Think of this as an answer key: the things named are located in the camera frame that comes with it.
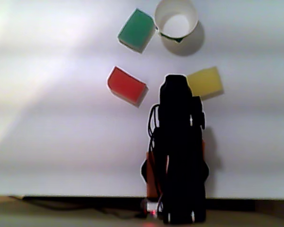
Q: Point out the red sponge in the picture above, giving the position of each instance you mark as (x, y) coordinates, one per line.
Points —
(125, 85)

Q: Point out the white paper cup green tape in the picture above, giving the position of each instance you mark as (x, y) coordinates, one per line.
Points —
(191, 14)

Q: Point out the yellow sponge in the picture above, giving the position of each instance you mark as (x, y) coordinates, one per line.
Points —
(204, 81)

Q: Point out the green sponge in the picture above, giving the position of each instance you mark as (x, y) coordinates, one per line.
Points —
(135, 30)

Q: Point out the orange tape piece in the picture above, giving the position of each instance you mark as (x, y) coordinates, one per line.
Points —
(204, 149)
(150, 179)

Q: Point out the white controller board mount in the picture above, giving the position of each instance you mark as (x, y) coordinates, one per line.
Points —
(151, 206)

